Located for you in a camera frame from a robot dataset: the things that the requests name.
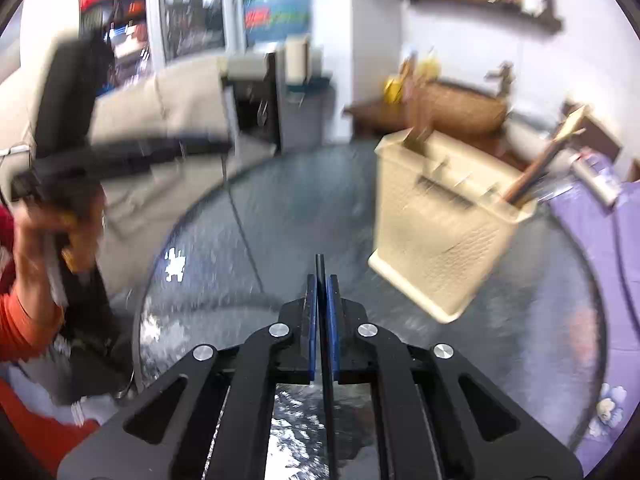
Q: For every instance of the wooden cabinet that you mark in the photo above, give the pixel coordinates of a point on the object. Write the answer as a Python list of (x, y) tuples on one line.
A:
[(380, 117)]

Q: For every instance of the person's red clothing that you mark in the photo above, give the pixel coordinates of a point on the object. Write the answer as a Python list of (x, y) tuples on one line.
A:
[(35, 425)]

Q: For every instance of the person's left forearm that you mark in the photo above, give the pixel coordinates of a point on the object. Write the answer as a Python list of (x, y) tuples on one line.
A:
[(25, 325)]

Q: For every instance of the brown wooden chopstick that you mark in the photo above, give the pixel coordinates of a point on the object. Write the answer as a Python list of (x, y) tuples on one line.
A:
[(535, 165)]

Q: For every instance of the white pot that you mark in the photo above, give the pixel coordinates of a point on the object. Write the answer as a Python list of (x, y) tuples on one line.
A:
[(525, 137)]

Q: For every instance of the glass door display fridge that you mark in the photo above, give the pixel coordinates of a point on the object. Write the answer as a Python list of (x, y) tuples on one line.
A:
[(120, 20)]

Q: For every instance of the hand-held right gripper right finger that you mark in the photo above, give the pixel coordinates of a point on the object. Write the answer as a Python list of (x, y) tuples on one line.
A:
[(332, 330)]

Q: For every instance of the person's left hand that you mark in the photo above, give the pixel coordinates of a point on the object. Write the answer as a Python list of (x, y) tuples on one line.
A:
[(40, 255)]

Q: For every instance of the beige sofa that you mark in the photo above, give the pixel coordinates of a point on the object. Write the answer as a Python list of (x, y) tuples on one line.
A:
[(165, 95)]

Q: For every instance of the black chopstick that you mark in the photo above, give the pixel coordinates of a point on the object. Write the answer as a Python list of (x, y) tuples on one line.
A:
[(320, 265)]

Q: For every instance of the blue water jug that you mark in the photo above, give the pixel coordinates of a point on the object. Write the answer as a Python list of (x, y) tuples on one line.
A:
[(277, 0)]

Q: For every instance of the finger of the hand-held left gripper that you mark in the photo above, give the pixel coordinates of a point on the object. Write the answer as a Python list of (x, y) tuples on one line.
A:
[(160, 152)]

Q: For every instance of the beige perforated utensil holder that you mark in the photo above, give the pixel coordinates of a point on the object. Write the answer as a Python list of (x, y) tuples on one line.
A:
[(440, 230)]

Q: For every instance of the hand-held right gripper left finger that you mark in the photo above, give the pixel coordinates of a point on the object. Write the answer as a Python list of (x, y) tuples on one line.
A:
[(311, 330)]

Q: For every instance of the white cup dispenser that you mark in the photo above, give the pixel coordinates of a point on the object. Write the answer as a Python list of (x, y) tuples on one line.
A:
[(297, 60)]

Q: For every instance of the purple floral cloth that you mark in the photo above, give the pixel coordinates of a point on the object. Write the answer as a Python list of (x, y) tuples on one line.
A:
[(610, 270)]

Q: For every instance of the woven pattern basin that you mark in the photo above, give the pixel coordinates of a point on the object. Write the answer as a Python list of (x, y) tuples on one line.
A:
[(465, 107)]

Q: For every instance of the yellow soap bottle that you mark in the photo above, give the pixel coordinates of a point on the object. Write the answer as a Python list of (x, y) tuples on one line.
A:
[(429, 67)]

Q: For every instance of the water dispenser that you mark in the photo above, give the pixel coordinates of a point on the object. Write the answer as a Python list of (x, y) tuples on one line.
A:
[(260, 110)]

